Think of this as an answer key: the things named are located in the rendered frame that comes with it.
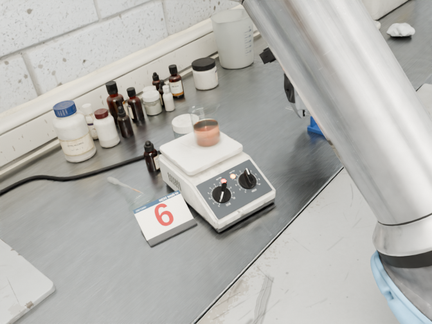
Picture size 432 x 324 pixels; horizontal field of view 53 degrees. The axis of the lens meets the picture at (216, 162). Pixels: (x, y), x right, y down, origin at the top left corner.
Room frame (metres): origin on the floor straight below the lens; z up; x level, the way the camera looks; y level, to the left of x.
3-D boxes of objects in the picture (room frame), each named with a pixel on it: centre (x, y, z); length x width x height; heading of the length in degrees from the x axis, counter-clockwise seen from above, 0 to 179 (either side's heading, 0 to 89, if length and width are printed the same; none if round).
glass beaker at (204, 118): (0.71, 0.01, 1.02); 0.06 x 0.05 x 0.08; 111
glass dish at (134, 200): (0.67, 0.15, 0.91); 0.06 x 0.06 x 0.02
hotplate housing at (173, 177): (0.67, 0.01, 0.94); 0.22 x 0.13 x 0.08; 29
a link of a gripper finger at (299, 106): (0.84, -0.21, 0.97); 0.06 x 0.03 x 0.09; 40
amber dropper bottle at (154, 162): (0.78, 0.13, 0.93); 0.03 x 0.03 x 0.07
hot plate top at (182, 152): (0.70, 0.02, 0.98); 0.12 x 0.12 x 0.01; 29
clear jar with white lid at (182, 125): (0.83, 0.05, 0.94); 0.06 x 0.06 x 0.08
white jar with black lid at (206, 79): (1.18, -0.01, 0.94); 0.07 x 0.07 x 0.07
